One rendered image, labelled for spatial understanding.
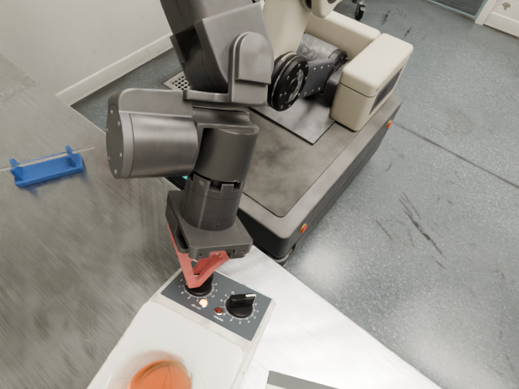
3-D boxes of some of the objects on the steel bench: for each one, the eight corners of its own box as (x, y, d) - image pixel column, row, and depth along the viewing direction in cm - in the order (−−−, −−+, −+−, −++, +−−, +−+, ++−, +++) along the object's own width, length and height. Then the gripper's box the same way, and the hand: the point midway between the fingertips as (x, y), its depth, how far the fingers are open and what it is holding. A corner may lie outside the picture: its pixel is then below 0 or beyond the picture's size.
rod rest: (82, 156, 56) (72, 141, 53) (84, 170, 54) (75, 157, 51) (17, 172, 54) (4, 158, 51) (17, 188, 52) (4, 174, 49)
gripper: (271, 195, 30) (234, 311, 37) (231, 148, 38) (206, 252, 45) (200, 196, 27) (174, 323, 34) (171, 144, 34) (155, 257, 41)
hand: (193, 278), depth 39 cm, fingers closed, pressing on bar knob
